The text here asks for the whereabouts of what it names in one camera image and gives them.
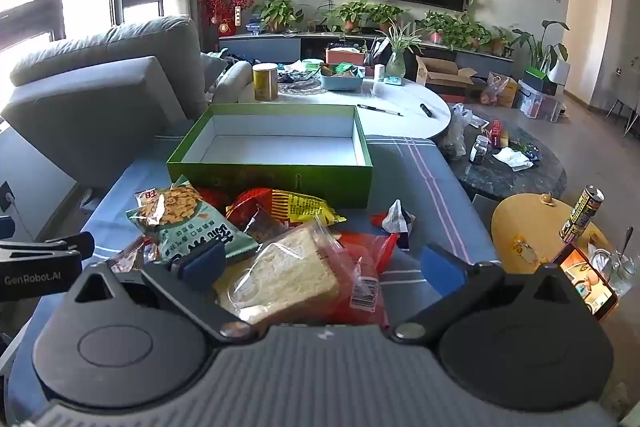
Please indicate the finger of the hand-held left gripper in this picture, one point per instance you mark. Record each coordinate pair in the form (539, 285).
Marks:
(55, 244)

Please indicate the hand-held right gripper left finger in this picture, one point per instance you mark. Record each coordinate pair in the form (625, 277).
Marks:
(200, 261)

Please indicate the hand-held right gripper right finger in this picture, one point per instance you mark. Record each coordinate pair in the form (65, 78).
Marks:
(441, 269)

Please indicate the green cracker snack bag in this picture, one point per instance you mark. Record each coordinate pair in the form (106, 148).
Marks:
(195, 222)

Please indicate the red plastic snack bag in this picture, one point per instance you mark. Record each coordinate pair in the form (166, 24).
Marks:
(367, 257)

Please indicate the bagged bread slice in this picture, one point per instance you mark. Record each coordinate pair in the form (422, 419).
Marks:
(285, 277)

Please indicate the red yellow snack bag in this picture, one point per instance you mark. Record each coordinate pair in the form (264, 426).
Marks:
(295, 204)

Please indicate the green cardboard box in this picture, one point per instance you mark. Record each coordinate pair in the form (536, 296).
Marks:
(280, 179)

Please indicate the small white red packet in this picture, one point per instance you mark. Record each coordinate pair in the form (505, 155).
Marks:
(397, 217)

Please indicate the yellow round stool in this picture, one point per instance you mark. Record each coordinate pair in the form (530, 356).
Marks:
(530, 222)

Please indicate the dark marble round table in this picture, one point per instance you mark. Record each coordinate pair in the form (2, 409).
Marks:
(500, 182)

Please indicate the striped blue blanket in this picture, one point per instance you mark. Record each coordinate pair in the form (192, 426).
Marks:
(405, 167)

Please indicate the small glass jar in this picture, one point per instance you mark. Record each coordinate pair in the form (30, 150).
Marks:
(479, 151)

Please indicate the white crumpled tissue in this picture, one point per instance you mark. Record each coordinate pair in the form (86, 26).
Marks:
(512, 158)

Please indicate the clear plastic bag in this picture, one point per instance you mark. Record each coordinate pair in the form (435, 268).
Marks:
(457, 132)

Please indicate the grey sofa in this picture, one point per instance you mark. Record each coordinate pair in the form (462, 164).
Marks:
(100, 107)

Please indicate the smartphone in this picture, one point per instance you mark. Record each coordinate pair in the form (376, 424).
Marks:
(587, 282)

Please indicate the small red box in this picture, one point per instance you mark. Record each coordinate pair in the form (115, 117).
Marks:
(498, 133)

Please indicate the black yellow drink can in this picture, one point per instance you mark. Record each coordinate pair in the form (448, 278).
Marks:
(580, 214)

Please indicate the black marker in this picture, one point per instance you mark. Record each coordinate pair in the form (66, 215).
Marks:
(427, 110)

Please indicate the thin black white pen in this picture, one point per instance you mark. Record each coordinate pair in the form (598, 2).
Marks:
(380, 110)

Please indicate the glass with spoon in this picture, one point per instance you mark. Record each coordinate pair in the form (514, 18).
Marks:
(617, 269)

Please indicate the white oval coffee table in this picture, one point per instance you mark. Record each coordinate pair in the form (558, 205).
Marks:
(390, 99)

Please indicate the yellow canister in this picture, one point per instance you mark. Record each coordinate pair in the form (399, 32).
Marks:
(265, 83)

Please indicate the open cardboard box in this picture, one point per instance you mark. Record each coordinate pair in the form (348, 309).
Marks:
(445, 79)

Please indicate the clear storage bin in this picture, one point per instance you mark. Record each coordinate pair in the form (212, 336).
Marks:
(539, 103)

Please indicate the small teal box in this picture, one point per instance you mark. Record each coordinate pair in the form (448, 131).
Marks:
(393, 81)

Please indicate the small white bottle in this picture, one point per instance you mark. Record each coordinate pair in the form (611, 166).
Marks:
(379, 73)

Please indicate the blue plastic basket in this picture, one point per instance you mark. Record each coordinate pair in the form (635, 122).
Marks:
(342, 81)

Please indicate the spider plant in glass vase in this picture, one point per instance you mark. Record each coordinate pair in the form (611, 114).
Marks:
(397, 52)

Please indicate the grey television console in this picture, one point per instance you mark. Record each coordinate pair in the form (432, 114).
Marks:
(280, 47)

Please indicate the pink box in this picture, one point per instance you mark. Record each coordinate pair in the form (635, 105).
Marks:
(344, 56)

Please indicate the large leafy plant white pot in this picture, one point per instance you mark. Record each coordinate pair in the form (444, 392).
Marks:
(547, 54)

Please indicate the row of potted plants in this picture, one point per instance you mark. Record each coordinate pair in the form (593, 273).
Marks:
(445, 27)

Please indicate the dining chair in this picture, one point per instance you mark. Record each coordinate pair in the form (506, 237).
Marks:
(627, 107)

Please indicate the red berry branch arrangement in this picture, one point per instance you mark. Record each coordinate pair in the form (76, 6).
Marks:
(225, 4)

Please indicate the black wall socket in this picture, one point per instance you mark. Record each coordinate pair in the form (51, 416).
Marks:
(5, 197)

